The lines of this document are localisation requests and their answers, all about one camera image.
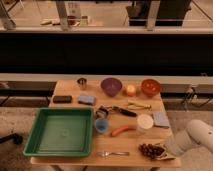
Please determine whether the dark red grape bunch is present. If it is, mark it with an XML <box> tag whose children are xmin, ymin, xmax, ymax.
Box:
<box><xmin>138</xmin><ymin>144</ymin><xmax>164</xmax><ymax>159</ymax></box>

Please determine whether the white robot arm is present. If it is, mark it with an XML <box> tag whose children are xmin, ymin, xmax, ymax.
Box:
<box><xmin>156</xmin><ymin>119</ymin><xmax>213</xmax><ymax>160</ymax></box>

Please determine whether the green plastic tray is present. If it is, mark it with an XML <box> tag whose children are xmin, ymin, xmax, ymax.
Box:
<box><xmin>23</xmin><ymin>108</ymin><xmax>93</xmax><ymax>157</ymax></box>

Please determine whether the blue sponge right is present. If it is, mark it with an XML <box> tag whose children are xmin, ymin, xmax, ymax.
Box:
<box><xmin>153</xmin><ymin>112</ymin><xmax>170</xmax><ymax>128</ymax></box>

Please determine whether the blue sponge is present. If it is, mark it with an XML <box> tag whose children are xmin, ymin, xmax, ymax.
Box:
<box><xmin>153</xmin><ymin>112</ymin><xmax>170</xmax><ymax>128</ymax></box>
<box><xmin>78</xmin><ymin>94</ymin><xmax>96</xmax><ymax>105</ymax></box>

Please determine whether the orange carrot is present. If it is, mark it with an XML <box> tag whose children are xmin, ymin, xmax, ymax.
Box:
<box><xmin>111</xmin><ymin>125</ymin><xmax>136</xmax><ymax>137</ymax></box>

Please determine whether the silver metal fork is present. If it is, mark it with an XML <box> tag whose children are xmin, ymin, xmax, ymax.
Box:
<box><xmin>97</xmin><ymin>151</ymin><xmax>130</xmax><ymax>157</ymax></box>

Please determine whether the orange red bowl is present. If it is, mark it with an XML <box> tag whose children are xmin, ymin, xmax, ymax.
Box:
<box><xmin>141</xmin><ymin>79</ymin><xmax>161</xmax><ymax>97</ymax></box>

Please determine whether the small blue cup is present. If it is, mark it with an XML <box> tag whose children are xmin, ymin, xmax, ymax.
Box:
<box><xmin>94</xmin><ymin>118</ymin><xmax>109</xmax><ymax>134</ymax></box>

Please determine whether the yellow orange fruit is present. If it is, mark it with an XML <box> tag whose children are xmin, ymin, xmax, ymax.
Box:
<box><xmin>126</xmin><ymin>85</ymin><xmax>136</xmax><ymax>97</ymax></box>

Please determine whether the small dark metal clip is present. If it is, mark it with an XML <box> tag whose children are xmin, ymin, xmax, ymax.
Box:
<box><xmin>96</xmin><ymin>106</ymin><xmax>109</xmax><ymax>118</ymax></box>

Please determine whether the purple bowl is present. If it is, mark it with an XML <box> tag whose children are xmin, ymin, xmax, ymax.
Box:
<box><xmin>100</xmin><ymin>78</ymin><xmax>122</xmax><ymax>97</ymax></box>

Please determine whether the blue sponge left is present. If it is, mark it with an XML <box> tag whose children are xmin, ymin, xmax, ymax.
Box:
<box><xmin>78</xmin><ymin>94</ymin><xmax>96</xmax><ymax>105</ymax></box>

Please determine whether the small metal cup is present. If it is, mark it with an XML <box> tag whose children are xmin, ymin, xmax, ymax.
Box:
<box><xmin>77</xmin><ymin>78</ymin><xmax>87</xmax><ymax>90</ymax></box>

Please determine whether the black rectangular block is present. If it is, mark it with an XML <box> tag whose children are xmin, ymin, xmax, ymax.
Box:
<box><xmin>53</xmin><ymin>96</ymin><xmax>72</xmax><ymax>103</ymax></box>

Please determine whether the black object on floor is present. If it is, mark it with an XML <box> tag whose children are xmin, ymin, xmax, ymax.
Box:
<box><xmin>0</xmin><ymin>133</ymin><xmax>23</xmax><ymax>145</ymax></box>

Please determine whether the black handled peeler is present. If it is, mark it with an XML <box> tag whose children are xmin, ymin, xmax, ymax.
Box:
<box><xmin>112</xmin><ymin>106</ymin><xmax>137</xmax><ymax>117</ymax></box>

